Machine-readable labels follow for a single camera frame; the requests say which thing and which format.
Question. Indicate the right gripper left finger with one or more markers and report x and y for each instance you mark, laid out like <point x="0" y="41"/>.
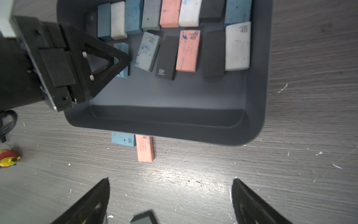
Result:
<point x="91" y="208"/>

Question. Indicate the pink eraser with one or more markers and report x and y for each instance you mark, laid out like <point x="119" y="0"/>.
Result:
<point x="145" y="148"/>
<point x="170" y="12"/>
<point x="188" y="50"/>

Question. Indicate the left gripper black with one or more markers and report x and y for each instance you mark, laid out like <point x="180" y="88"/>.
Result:
<point x="70" y="64"/>

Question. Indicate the dark grey storage tray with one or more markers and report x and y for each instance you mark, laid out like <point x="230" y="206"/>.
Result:
<point x="228" y="110"/>

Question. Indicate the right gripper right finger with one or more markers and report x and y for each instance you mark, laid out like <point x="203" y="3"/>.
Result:
<point x="251" y="209"/>

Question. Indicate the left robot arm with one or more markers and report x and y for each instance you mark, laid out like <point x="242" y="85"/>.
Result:
<point x="19" y="84"/>

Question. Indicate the black eraser pair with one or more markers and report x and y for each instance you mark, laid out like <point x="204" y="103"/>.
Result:
<point x="167" y="57"/>
<point x="214" y="54"/>

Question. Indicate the teal eraser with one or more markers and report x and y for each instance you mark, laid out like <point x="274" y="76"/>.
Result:
<point x="126" y="139"/>

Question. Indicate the grey-blue eraser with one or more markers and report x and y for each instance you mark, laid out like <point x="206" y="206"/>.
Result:
<point x="148" y="51"/>

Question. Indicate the red yellow toy fish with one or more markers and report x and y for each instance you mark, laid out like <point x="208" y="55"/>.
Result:
<point x="8" y="158"/>

